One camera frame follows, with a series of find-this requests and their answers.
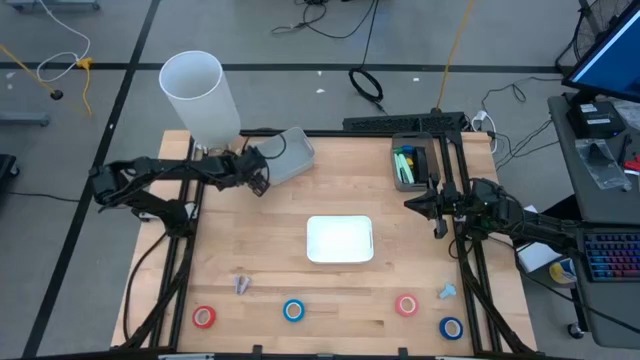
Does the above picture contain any white cardboard box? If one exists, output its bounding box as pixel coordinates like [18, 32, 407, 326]
[516, 238, 569, 275]

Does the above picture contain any yellow hanging cable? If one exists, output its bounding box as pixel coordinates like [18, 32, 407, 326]
[437, 0, 476, 111]

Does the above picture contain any dark translucent plastic bin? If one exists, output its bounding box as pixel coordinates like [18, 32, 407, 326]
[389, 131, 442, 193]

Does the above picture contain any black perforated bar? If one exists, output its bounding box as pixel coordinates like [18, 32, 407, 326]
[342, 111, 467, 134]

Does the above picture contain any backlit rainbow keyboard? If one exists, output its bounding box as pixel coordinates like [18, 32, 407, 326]
[581, 229, 640, 284]

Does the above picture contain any light grey plastic bin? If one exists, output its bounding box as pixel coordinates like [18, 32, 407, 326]
[244, 126, 316, 187]

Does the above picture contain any red tape roll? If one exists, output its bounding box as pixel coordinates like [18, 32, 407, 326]
[192, 305, 218, 330]

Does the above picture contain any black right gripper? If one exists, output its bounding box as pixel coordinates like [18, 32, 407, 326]
[404, 174, 472, 241]

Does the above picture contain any grey computer desk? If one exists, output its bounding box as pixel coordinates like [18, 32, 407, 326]
[547, 92, 640, 350]

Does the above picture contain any mint green stapler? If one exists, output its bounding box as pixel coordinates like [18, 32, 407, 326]
[394, 152, 415, 185]

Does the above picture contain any black computer monitor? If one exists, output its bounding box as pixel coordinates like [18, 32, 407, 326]
[561, 0, 640, 105]

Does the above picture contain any pink tape roll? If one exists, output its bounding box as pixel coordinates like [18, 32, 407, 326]
[394, 293, 420, 319]

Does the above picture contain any white plastic bin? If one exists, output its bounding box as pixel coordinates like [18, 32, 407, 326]
[305, 214, 375, 265]

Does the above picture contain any black stapler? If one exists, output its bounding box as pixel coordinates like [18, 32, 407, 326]
[413, 145, 431, 185]

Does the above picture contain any black coiled cable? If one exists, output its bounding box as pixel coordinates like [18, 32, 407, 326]
[348, 0, 385, 114]

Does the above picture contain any black mini computer box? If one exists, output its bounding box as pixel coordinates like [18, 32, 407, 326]
[565, 100, 627, 140]

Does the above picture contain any light blue tape roll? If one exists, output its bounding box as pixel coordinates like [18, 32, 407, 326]
[282, 298, 307, 324]

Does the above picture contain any dark blue tape roll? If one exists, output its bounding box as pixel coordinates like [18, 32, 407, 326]
[438, 316, 465, 342]

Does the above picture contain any black wire fan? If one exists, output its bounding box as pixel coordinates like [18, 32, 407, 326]
[554, 0, 636, 76]

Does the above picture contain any grey stand foot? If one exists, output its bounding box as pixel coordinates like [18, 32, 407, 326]
[0, 112, 50, 127]
[4, 0, 101, 14]

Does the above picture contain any white floor cable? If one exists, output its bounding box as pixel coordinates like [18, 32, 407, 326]
[37, 0, 93, 84]

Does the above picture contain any clear plastic bag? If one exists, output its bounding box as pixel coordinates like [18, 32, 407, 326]
[573, 137, 633, 192]

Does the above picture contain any yellow floor cable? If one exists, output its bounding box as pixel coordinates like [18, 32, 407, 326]
[74, 56, 95, 117]

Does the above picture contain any white shade wooden base lamp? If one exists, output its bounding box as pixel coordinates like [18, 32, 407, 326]
[158, 49, 251, 159]

